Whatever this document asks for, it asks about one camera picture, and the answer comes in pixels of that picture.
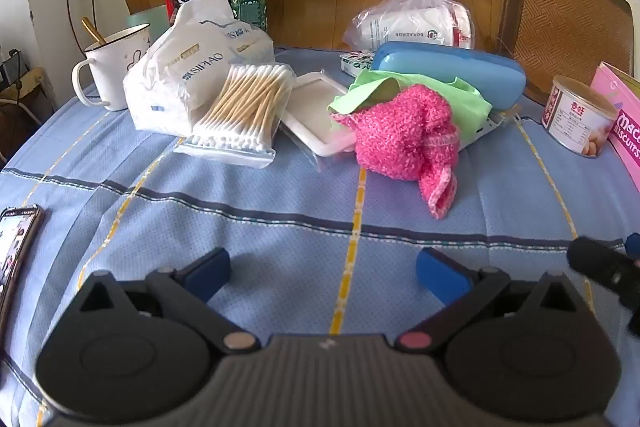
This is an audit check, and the blue checked tablecloth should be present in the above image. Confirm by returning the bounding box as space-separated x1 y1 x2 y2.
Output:
0 44 640 427

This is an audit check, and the white plastic tray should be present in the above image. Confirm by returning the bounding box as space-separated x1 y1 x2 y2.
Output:
280 71 361 158

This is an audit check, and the green carton with white cap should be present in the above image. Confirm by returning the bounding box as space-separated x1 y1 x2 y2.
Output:
230 0 271 35

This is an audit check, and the gold spoon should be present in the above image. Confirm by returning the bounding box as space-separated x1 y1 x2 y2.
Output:
81 17 107 46

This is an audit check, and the green cloth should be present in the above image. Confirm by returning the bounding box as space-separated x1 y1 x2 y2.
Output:
327 69 493 148

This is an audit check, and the labelled food can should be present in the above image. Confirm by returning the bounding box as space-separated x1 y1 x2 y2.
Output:
541 75 620 158

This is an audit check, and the white enamel mug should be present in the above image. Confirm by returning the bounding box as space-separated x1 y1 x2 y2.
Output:
71 23 152 112

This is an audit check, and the pale green container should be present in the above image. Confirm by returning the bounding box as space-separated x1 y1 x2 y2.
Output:
125 5 173 32

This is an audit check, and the pink knitted cloth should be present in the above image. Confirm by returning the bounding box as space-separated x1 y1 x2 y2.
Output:
332 84 461 220

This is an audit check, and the pink biscuit tin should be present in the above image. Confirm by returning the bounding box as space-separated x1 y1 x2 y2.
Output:
590 61 640 190

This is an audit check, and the smartphone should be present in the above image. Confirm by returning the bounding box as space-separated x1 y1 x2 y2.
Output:
0 204 45 333

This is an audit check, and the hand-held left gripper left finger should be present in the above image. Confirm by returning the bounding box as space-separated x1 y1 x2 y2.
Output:
75 247 262 355

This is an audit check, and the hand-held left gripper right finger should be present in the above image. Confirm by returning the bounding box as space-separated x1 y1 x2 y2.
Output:
397 248 593 355

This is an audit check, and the white tissue pack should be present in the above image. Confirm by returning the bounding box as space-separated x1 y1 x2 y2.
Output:
122 0 276 135

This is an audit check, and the dark wooden stand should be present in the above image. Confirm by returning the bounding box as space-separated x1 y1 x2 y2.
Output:
0 49 57 160

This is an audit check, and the brown woven chair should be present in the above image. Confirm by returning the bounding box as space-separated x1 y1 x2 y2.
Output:
497 0 635 102

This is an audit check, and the blue glasses case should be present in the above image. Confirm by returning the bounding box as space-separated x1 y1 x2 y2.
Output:
371 41 527 112

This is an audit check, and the small patterned packet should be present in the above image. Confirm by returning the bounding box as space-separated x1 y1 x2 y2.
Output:
339 48 377 75

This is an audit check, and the cotton swab pack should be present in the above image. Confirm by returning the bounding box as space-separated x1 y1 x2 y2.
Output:
172 63 296 170

